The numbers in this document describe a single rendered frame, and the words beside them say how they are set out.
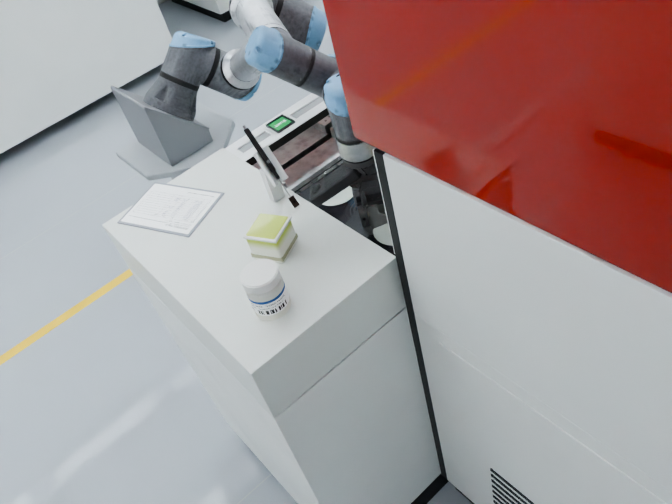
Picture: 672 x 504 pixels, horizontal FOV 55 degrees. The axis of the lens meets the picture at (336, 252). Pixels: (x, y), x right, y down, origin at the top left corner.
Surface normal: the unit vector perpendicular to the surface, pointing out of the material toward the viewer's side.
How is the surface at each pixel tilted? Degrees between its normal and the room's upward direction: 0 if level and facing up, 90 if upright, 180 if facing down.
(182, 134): 90
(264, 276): 0
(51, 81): 90
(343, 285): 0
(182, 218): 0
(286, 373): 90
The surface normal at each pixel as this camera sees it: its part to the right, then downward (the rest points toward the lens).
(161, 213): -0.21, -0.70
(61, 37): 0.64, 0.43
